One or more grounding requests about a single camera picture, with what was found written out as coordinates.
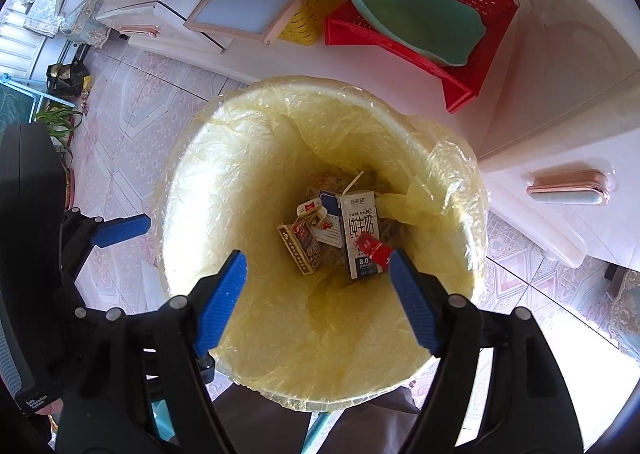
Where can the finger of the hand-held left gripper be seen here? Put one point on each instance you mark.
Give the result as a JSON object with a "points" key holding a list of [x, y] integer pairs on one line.
{"points": [[75, 291], [122, 226]]}

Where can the bin with yellow liner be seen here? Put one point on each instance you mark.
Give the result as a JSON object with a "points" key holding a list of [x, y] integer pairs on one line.
{"points": [[250, 174]]}

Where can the black bag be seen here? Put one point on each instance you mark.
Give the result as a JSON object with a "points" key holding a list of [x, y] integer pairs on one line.
{"points": [[65, 79]]}

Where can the red cigarette box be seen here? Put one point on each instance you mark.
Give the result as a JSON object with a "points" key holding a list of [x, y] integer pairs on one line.
{"points": [[372, 248]]}

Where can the blue and white milk carton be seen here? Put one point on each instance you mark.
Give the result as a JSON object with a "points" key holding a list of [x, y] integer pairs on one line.
{"points": [[357, 224]]}

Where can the green chalkboard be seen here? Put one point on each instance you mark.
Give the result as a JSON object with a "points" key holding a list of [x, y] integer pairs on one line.
{"points": [[15, 102]]}

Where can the potted green plant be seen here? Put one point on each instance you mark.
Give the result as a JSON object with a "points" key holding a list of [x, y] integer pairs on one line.
{"points": [[60, 119]]}

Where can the red plastic basket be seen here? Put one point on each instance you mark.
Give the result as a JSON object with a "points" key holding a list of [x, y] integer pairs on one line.
{"points": [[400, 54]]}

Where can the green plastic basin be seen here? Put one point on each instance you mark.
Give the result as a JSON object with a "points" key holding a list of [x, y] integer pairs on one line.
{"points": [[415, 9]]}

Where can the red white cigarette pack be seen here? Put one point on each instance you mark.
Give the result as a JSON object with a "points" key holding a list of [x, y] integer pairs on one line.
{"points": [[310, 211]]}

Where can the brown cigarette box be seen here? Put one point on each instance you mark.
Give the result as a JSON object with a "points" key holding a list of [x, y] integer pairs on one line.
{"points": [[300, 246]]}

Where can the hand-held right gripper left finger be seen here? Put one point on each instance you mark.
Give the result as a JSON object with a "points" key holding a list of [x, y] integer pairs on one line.
{"points": [[222, 294]]}

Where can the cream coffee table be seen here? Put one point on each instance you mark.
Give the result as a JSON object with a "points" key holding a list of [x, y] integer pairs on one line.
{"points": [[550, 84]]}

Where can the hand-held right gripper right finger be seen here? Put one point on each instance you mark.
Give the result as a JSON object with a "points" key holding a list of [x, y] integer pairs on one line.
{"points": [[415, 304]]}

